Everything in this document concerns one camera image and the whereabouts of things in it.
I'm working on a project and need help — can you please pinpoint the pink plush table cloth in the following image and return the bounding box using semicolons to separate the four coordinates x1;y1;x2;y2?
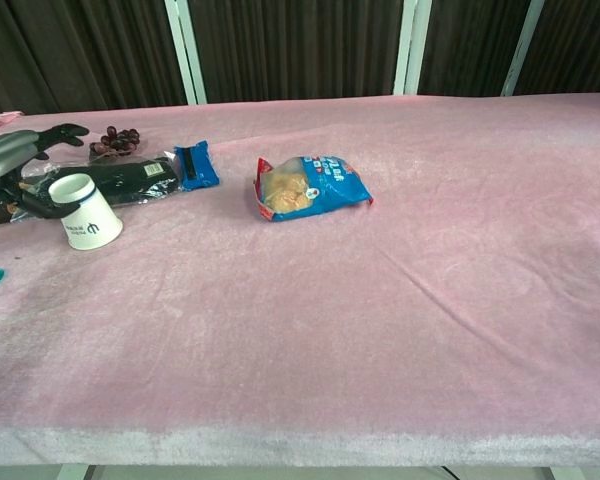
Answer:
0;91;600;468

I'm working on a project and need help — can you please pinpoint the black blue package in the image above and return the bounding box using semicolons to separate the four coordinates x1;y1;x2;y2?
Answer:
20;155;186;207

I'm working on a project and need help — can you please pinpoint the blue snack bag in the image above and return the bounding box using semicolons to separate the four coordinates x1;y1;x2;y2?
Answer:
252;154;375;224

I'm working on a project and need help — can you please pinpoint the white paper cup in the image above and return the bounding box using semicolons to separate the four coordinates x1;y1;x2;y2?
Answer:
47;172;124;251

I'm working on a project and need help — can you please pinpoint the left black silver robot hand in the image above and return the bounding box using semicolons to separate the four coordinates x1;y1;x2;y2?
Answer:
0;123;91;221

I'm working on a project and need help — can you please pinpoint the white metal frame post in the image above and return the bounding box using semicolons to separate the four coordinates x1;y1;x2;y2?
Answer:
392;0;434;96
163;0;209;106
499;0;554;97

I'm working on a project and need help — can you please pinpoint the bunch of dark red grapes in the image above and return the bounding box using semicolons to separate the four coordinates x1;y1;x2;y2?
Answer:
88;125;142;159

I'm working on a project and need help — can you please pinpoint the dark brown curtain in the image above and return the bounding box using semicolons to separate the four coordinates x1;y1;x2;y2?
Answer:
0;0;600;117

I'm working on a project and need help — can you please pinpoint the blue cookie package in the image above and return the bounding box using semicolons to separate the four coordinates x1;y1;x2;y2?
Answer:
172;140;221;192

